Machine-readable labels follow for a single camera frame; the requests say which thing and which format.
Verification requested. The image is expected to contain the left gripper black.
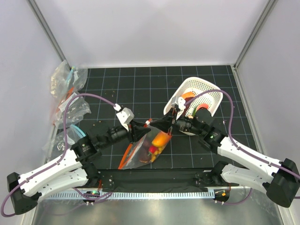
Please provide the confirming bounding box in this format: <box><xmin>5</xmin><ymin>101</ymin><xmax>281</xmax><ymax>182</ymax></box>
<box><xmin>99</xmin><ymin>119</ymin><xmax>151</xmax><ymax>150</ymax></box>

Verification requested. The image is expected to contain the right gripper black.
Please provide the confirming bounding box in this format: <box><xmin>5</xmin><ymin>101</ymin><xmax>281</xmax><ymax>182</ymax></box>
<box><xmin>150</xmin><ymin>107</ymin><xmax>204</xmax><ymax>136</ymax></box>

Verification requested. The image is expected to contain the clear zip bag orange zipper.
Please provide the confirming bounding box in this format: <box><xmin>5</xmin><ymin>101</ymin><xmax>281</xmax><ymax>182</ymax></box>
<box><xmin>118</xmin><ymin>119</ymin><xmax>162</xmax><ymax>170</ymax></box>

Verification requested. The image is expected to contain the dark red passion fruit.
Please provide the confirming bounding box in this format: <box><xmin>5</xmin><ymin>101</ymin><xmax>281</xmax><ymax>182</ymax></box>
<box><xmin>138</xmin><ymin>151</ymin><xmax>152</xmax><ymax>163</ymax></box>

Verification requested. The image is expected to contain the white perforated plastic basket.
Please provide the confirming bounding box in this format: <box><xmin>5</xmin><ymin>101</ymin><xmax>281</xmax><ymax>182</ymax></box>
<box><xmin>164</xmin><ymin>77</ymin><xmax>223</xmax><ymax>135</ymax></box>

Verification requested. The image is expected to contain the red chili pepper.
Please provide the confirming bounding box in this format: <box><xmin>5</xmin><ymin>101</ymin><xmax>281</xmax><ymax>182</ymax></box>
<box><xmin>149</xmin><ymin>146</ymin><xmax>158</xmax><ymax>155</ymax></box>

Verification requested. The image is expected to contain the yellow orange ginger root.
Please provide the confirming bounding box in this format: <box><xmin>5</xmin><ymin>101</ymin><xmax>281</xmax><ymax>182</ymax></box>
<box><xmin>149</xmin><ymin>146</ymin><xmax>164</xmax><ymax>162</ymax></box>

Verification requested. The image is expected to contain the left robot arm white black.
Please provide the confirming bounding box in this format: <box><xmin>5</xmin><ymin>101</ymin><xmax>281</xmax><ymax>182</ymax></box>
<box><xmin>6</xmin><ymin>121</ymin><xmax>151</xmax><ymax>215</ymax></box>

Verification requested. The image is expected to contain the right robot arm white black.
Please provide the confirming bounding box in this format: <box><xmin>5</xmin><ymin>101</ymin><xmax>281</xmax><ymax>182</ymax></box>
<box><xmin>150</xmin><ymin>108</ymin><xmax>300</xmax><ymax>208</ymax></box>

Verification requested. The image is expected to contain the clear bag with white label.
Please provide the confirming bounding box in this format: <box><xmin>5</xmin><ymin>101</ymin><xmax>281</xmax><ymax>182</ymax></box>
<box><xmin>52</xmin><ymin>91</ymin><xmax>91</xmax><ymax>129</ymax></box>

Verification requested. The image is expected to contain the dark red meat slice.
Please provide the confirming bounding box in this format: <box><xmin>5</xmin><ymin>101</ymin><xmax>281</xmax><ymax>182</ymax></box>
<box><xmin>182</xmin><ymin>97</ymin><xmax>193</xmax><ymax>117</ymax></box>

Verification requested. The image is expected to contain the black grid cutting mat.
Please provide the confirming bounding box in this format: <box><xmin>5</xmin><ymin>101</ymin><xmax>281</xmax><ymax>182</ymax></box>
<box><xmin>82</xmin><ymin>65</ymin><xmax>256</xmax><ymax>169</ymax></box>

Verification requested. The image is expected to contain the orange papaya slice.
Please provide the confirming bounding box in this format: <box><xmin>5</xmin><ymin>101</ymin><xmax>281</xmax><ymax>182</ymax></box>
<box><xmin>181</xmin><ymin>91</ymin><xmax>195</xmax><ymax>101</ymax></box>

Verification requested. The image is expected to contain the watermelon slice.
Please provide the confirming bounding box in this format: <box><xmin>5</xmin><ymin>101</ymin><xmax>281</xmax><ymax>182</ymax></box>
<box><xmin>196</xmin><ymin>103</ymin><xmax>209</xmax><ymax>111</ymax></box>

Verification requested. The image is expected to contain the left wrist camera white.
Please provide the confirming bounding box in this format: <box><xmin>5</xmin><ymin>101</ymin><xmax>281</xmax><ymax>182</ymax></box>
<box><xmin>116</xmin><ymin>107</ymin><xmax>134</xmax><ymax>124</ymax></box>

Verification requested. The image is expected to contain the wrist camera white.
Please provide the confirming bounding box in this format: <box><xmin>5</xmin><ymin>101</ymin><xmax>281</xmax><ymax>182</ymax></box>
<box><xmin>171</xmin><ymin>96</ymin><xmax>186</xmax><ymax>120</ymax></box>
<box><xmin>116</xmin><ymin>107</ymin><xmax>134</xmax><ymax>124</ymax></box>

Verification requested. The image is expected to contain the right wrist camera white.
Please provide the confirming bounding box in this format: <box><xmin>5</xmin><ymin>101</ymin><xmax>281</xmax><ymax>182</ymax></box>
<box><xmin>171</xmin><ymin>96</ymin><xmax>186</xmax><ymax>120</ymax></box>

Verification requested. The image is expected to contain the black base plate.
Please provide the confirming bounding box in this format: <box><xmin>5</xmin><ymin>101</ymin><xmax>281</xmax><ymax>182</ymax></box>
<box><xmin>71</xmin><ymin>168</ymin><xmax>240</xmax><ymax>188</ymax></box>

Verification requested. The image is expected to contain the slotted aluminium cable duct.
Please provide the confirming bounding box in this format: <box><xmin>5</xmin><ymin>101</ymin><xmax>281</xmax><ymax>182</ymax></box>
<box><xmin>48</xmin><ymin>189</ymin><xmax>215</xmax><ymax>200</ymax></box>

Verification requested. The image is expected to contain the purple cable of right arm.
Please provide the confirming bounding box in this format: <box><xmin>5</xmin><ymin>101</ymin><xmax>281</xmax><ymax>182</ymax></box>
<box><xmin>185</xmin><ymin>90</ymin><xmax>300</xmax><ymax>206</ymax></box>

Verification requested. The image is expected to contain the aluminium frame rail right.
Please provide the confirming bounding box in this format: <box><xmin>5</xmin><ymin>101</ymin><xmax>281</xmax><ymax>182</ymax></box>
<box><xmin>233</xmin><ymin>0</ymin><xmax>278</xmax><ymax>70</ymax></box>

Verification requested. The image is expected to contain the aluminium frame rail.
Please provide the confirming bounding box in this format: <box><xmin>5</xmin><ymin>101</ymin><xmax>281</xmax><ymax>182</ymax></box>
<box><xmin>26</xmin><ymin>0</ymin><xmax>71</xmax><ymax>69</ymax></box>
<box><xmin>233</xmin><ymin>0</ymin><xmax>278</xmax><ymax>70</ymax></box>

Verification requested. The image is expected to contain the aluminium frame rail left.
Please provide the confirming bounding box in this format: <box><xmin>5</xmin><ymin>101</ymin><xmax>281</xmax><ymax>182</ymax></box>
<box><xmin>26</xmin><ymin>0</ymin><xmax>71</xmax><ymax>69</ymax></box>

